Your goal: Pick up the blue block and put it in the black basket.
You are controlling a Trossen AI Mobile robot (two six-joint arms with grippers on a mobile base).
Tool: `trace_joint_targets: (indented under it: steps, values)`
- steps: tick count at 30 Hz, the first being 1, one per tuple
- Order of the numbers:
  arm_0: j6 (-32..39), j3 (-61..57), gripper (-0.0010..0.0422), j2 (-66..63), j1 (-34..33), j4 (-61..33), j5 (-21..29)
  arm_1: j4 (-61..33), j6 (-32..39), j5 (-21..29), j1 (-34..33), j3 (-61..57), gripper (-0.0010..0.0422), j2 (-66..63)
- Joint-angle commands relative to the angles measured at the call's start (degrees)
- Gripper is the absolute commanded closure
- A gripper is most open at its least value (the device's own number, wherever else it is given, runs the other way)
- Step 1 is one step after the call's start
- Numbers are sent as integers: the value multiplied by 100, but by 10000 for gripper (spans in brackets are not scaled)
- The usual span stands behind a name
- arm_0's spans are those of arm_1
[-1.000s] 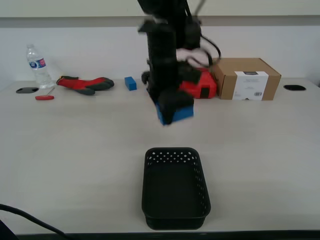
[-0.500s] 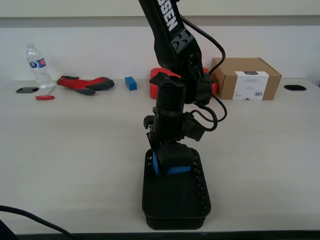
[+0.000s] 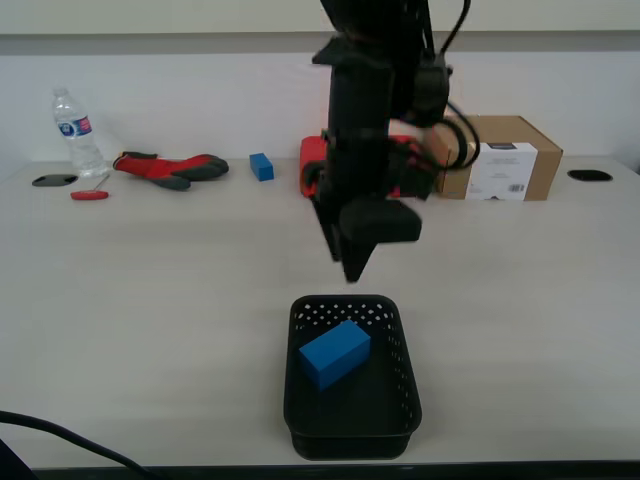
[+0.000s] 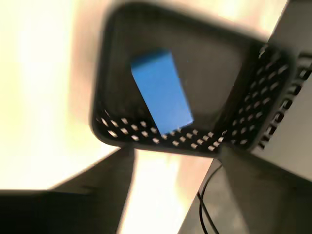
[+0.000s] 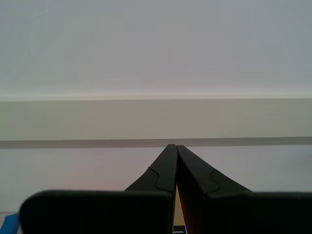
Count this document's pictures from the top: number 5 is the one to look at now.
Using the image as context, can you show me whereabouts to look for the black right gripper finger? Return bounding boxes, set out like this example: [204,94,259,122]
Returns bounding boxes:
[19,143,177,234]
[176,145,312,234]

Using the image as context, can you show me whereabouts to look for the blue block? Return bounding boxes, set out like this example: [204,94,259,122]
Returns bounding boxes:
[0,213,20,234]

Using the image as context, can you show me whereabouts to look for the beige wall trim board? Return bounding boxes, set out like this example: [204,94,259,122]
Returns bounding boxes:
[0,97,312,141]

